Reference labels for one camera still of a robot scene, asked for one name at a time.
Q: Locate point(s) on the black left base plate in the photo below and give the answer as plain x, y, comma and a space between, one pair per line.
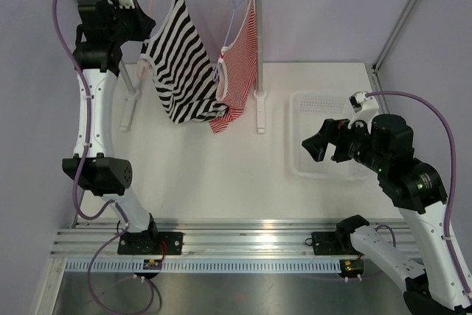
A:
170, 243

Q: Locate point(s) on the black white striped tank top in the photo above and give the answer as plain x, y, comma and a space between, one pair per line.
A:
181, 70

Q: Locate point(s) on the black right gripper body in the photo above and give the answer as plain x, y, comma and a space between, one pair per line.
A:
353, 144

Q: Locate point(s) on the white slotted cable duct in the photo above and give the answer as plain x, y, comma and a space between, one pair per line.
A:
207, 266

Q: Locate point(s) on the blue wire hanger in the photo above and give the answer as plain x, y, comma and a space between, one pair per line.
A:
230, 14

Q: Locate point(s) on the right aluminium frame post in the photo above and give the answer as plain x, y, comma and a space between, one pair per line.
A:
394, 35

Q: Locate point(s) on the white plastic basket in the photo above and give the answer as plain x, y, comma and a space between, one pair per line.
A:
307, 110

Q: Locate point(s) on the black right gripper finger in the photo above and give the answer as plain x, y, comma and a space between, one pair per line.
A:
316, 145
330, 130

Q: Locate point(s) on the white and silver clothes rack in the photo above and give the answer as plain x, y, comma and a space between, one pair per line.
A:
259, 16

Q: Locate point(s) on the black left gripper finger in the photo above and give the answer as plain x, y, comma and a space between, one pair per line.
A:
141, 32
142, 18

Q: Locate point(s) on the aluminium mounting rail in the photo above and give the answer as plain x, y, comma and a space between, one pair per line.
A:
205, 238

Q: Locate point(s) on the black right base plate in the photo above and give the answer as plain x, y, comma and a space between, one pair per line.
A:
327, 244

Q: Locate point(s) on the red white striped tank top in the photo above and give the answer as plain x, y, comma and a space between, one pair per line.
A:
237, 70

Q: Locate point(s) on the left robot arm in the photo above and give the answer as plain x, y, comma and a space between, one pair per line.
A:
105, 26

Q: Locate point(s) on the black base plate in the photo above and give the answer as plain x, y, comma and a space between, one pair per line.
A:
327, 244
170, 243

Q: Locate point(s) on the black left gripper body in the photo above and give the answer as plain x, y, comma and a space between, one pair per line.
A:
124, 21

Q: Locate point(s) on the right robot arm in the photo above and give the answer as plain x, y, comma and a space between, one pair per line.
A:
416, 189

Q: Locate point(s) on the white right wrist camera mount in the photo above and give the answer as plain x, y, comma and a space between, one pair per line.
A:
365, 108

